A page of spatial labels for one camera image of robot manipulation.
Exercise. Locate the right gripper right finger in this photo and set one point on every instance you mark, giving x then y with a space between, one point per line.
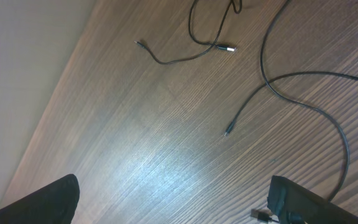
292 203

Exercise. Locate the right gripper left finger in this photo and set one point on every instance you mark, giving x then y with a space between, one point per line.
54 203

